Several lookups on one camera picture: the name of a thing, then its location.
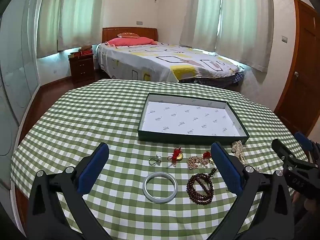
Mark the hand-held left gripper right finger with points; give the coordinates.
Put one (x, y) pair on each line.
(227, 170)

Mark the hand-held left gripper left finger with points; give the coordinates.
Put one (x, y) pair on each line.
(93, 170)

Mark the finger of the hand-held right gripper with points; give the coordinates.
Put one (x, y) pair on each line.
(285, 153)
(303, 140)

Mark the white jade bangle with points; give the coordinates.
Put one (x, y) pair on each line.
(148, 192)

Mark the dark green shallow box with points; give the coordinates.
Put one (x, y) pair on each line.
(190, 121)

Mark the person's right hand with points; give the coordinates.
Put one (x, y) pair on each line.
(311, 208)

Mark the green checked tablecloth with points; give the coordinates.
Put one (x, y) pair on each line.
(87, 120)

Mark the red knot gold charm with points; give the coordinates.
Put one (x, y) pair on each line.
(178, 156)

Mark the metal door knob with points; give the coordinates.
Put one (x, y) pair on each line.
(296, 74)

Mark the brown wooden door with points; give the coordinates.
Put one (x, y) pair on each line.
(303, 67)

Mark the blue checked bed sheet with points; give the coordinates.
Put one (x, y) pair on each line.
(215, 80)

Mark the dark wooden nightstand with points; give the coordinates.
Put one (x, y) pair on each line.
(82, 67)

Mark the red box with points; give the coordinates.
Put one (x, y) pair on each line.
(86, 52)

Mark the frosted glass wardrobe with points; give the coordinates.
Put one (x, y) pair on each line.
(17, 80)

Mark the brown object on nightstand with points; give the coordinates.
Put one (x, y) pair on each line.
(86, 47)

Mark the patterned white bedspread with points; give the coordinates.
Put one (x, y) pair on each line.
(155, 60)

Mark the white curtain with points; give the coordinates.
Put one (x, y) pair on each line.
(82, 12)
(48, 17)
(247, 22)
(200, 12)

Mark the pink pillow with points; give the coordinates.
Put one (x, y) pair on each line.
(127, 41)

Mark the orange cushion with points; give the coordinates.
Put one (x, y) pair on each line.
(128, 35)

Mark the wooden bed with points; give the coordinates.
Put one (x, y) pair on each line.
(130, 31)

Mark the wall light switch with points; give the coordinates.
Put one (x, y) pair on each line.
(284, 39)

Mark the wall socket above headboard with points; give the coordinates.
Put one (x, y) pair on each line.
(139, 23)

